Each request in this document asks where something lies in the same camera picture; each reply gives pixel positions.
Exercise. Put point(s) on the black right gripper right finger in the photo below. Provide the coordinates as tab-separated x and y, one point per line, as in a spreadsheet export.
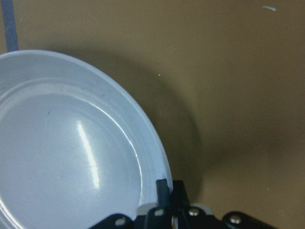
192	217

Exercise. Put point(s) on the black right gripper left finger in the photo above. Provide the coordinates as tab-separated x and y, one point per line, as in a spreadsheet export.
158	217

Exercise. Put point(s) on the blue plate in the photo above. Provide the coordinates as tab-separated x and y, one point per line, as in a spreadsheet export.
74	145

